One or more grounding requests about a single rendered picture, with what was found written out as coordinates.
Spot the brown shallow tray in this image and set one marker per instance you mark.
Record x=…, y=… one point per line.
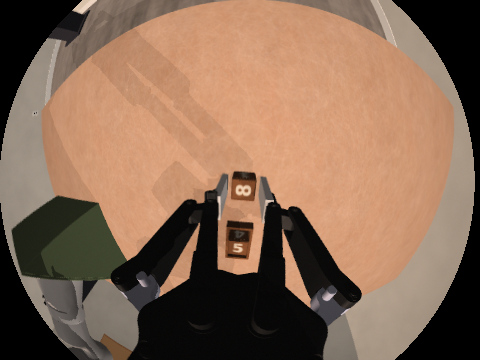
x=236, y=225

